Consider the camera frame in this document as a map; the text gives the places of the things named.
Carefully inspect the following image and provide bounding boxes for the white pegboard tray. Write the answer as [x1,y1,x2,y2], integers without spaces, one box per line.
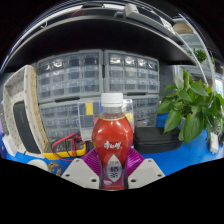
[2,64,46,159]

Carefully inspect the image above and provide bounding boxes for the dark grey overhead shelf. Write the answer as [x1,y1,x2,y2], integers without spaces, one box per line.
[1,3,198,73]

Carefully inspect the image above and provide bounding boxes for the green potted plant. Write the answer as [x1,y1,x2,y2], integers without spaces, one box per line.
[156,68,224,145]

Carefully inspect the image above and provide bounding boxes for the clear compartment box coloured parts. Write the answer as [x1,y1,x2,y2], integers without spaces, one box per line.
[77,98,135,134]

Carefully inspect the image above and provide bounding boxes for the white cup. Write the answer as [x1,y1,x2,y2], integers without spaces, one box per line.
[27,158,63,178]

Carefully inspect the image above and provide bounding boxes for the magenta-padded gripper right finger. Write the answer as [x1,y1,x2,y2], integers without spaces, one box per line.
[123,147,166,190]

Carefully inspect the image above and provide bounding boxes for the yellow multimeter with leads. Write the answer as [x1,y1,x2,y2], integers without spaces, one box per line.
[42,132,89,162]

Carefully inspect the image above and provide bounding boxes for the red drink bottle white cap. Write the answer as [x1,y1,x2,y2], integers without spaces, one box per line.
[91,92,134,192]

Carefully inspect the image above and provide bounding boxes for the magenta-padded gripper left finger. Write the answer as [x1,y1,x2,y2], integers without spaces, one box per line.
[60,147,101,190]

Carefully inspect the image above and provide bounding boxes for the white power adapter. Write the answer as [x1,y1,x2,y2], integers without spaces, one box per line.
[209,131,220,155]

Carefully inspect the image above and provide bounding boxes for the grey parts drawer cabinet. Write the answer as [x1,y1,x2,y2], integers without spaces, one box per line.
[35,49,104,104]
[103,49,161,95]
[132,93,160,128]
[38,99,101,143]

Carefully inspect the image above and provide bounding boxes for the white shelf unit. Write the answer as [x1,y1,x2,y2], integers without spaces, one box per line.
[173,13,224,88]

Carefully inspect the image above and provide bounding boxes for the black soft pouch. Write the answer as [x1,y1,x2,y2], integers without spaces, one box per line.
[132,126,184,155]

